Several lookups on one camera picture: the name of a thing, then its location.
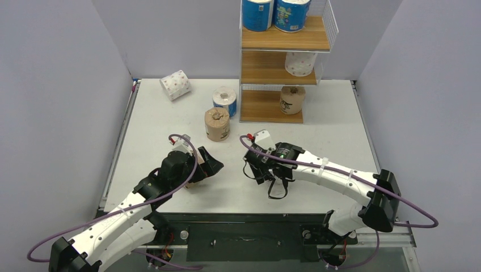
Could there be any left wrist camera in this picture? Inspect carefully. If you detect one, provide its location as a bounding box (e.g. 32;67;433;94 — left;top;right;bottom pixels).
168;134;193;155

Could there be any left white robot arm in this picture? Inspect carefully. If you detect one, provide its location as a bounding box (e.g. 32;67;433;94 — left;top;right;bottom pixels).
48;147;224;271

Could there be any blue roll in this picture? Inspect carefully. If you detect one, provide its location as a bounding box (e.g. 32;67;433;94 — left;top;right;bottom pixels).
212;86;237;117
242;0;275;32
273;0;311;33

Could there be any blue wrapped roll back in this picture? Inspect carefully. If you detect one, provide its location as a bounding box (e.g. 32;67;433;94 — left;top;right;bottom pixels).
212;86;237;117

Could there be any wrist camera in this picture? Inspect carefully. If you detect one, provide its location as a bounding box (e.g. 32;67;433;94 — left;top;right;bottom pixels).
247;129;276;152
168;134;193;155

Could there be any white wire wooden shelf rack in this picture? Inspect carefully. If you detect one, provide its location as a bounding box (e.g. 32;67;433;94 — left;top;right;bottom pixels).
238;1;339;124

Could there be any brown roll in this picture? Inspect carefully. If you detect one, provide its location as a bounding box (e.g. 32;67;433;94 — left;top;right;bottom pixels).
280;86;306;115
185;150;206;189
204;107;230;142

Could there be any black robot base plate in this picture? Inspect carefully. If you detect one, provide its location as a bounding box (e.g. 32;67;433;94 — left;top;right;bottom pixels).
143;213;358;262

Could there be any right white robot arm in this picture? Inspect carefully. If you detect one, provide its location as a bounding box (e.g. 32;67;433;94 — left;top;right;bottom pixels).
243;142;401;242

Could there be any white floral roll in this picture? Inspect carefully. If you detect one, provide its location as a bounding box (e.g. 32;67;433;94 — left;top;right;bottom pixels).
284;52;318;77
159;70;193;101

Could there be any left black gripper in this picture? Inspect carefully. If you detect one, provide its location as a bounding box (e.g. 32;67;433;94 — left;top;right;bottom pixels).
171;147;223;190

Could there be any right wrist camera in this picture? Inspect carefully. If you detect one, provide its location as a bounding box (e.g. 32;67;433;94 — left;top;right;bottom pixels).
247;129;276;152

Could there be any blue roll front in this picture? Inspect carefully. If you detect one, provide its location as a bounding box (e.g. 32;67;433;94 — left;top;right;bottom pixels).
242;0;275;32

